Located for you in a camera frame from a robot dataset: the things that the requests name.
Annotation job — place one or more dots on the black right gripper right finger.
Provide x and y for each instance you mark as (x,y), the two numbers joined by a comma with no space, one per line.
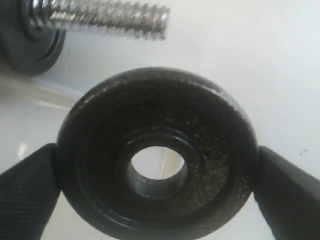
(287,196)

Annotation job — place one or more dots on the chrome threaded dumbbell bar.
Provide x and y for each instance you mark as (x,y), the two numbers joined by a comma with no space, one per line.
(109,17)

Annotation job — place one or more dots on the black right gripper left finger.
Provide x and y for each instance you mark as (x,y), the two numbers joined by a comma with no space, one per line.
(29,191)

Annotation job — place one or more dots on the black weight plate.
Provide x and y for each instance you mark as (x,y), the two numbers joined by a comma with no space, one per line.
(27,47)
(156,108)

